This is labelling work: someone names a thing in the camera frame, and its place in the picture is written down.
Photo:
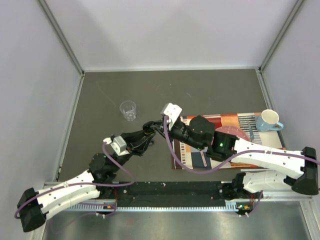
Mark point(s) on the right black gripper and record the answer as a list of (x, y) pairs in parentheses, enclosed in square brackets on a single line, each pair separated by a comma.
[(170, 132)]

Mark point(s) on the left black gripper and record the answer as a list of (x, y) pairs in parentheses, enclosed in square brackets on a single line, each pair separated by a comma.
[(136, 144)]

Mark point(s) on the black oval earbud case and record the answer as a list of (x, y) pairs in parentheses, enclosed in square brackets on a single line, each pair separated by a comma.
[(148, 128)]

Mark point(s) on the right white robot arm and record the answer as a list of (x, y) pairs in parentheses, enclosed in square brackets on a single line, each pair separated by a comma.
[(295, 170)]

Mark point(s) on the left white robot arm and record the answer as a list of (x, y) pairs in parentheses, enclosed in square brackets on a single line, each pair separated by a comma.
[(35, 207)]

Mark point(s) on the colourful patterned placemat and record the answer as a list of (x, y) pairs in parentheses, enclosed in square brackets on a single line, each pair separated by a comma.
[(191, 157)]

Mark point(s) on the clear plastic cup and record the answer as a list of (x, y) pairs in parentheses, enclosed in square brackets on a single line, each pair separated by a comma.
[(128, 110)]

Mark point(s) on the pink dotted plate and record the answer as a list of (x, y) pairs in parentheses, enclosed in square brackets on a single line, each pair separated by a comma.
[(233, 130)]

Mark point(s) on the light blue mug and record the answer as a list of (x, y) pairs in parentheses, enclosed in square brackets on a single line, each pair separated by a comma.
[(268, 120)]

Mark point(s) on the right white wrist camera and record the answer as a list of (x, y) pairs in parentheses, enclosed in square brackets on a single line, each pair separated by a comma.
[(173, 112)]

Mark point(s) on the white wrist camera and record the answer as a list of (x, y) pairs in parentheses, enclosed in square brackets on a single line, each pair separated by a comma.
[(173, 112), (118, 144)]

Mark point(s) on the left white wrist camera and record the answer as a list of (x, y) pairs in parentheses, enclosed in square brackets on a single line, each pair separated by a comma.
[(118, 144)]

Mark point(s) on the pink handled fork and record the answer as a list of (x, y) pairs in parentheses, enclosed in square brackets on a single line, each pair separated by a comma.
[(203, 158)]

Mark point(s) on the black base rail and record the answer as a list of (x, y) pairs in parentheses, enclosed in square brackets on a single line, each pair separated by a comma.
[(192, 194)]

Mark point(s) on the pink handled knife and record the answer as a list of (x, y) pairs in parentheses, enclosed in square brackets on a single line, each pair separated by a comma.
[(251, 133)]

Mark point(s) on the aluminium frame profile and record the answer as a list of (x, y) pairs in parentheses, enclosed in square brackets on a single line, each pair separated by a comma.
[(244, 204)]

